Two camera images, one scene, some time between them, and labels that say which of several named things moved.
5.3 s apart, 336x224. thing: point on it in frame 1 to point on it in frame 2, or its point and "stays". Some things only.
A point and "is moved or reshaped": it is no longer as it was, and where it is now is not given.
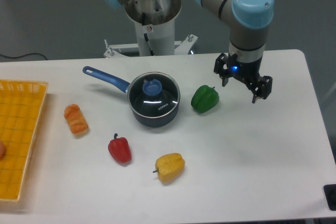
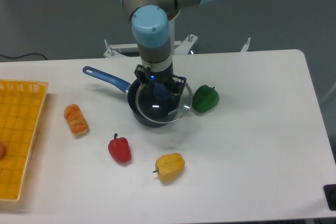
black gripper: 249,70 to 162,72
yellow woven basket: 22,103 stays
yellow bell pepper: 169,167 stays
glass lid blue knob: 154,95 is moved or reshaped
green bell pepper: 205,98 stays
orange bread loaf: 77,122 stays
